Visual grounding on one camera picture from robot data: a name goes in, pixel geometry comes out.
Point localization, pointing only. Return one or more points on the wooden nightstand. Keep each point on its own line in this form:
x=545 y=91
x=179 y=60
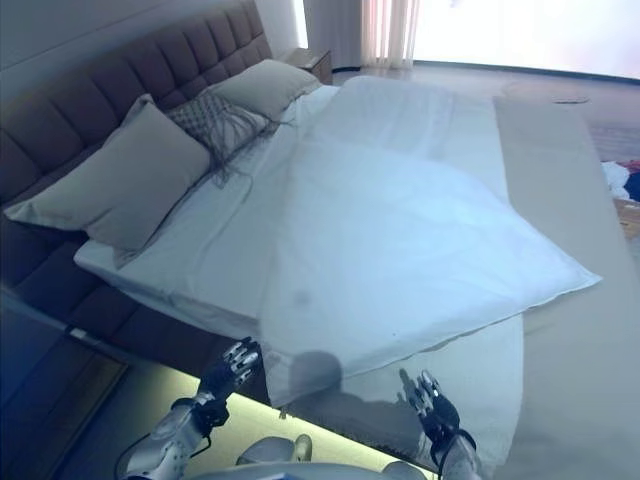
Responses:
x=45 y=400
x=312 y=62

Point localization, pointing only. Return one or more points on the robot right black hand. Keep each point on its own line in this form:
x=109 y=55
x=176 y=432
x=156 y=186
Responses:
x=440 y=410

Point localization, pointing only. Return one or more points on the brown tufted headboard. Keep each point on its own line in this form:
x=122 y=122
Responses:
x=100 y=90

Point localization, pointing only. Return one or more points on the white fitted bed sheet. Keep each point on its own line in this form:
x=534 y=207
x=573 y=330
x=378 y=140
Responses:
x=210 y=240

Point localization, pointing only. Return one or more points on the sheer pale curtain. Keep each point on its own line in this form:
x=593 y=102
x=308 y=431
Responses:
x=387 y=32

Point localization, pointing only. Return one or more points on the smooth beige bed runner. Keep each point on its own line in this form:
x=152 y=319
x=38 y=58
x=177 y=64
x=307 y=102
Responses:
x=575 y=325

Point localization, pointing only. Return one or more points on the large beige pillow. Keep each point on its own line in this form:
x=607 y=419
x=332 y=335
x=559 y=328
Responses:
x=265 y=85
x=120 y=185

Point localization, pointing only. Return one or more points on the robot left black hand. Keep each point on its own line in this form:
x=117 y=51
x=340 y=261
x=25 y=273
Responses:
x=231 y=365

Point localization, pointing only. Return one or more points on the red garment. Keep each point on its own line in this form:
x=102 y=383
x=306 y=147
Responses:
x=629 y=165

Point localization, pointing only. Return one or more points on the brown upholstered bed frame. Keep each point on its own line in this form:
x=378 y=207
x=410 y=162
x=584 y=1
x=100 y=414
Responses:
x=100 y=310

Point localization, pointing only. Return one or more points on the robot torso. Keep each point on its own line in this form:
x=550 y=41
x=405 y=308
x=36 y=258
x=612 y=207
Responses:
x=280 y=457

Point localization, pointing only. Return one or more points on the white garment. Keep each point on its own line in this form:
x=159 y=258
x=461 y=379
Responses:
x=614 y=177

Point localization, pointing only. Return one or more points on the white duvet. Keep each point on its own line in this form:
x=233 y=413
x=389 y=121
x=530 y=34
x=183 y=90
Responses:
x=400 y=240

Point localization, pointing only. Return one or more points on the robot right silver arm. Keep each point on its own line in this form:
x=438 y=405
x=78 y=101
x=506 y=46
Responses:
x=460 y=462

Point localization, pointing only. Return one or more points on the patterned fringed cushion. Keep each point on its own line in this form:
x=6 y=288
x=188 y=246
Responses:
x=215 y=117

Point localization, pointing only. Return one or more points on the robot left silver arm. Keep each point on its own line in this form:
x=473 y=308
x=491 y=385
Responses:
x=170 y=440

